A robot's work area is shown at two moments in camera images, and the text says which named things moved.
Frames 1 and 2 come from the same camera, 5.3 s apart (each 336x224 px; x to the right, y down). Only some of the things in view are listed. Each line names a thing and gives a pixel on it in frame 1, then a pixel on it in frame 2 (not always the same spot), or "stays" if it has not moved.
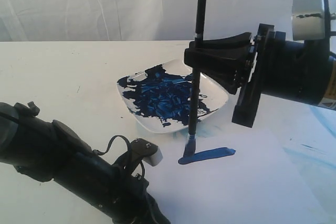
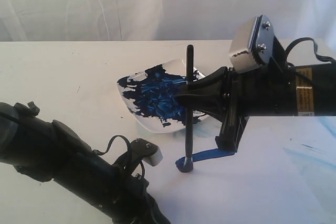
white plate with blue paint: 159,96 stays
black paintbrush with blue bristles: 200,35 -> 187,164
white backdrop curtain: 91,7 stays
